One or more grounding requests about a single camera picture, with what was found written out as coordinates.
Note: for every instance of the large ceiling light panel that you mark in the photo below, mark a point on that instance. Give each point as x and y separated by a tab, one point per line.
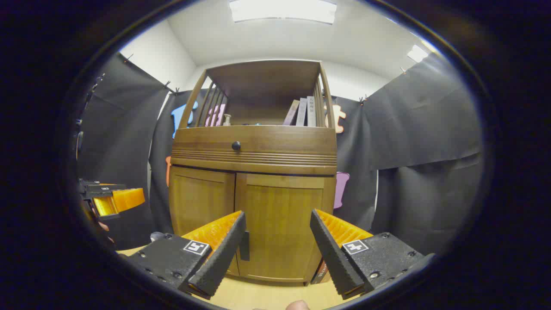
282	10

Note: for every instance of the black backdrop cloth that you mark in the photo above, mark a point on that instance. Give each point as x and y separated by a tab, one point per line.
430	129

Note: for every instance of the wooden cabinet drawer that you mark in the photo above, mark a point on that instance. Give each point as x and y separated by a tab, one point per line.
280	140

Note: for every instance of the small ceiling light panel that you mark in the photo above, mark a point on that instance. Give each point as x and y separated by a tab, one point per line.
417	53

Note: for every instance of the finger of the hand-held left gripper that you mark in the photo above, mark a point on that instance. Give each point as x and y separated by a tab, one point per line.
105	207
129	200

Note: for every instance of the pink book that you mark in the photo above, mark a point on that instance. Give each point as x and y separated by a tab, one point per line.
291	113

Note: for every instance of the wooden double-door shoe cabinet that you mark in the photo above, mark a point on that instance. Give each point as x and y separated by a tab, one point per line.
267	86

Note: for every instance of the wooden cabinet door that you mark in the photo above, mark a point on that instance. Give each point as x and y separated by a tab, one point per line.
200	200
280	215

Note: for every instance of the pale grey book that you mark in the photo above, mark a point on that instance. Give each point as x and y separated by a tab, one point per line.
311	111

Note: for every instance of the black round drawer knob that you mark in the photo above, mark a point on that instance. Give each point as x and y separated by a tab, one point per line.
236	145

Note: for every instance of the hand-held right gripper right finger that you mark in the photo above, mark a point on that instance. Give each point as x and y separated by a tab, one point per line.
333	258

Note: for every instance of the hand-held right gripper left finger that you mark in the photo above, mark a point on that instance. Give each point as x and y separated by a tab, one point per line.
219	258

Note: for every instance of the small white pump bottle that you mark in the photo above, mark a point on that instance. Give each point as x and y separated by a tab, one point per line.
227	119

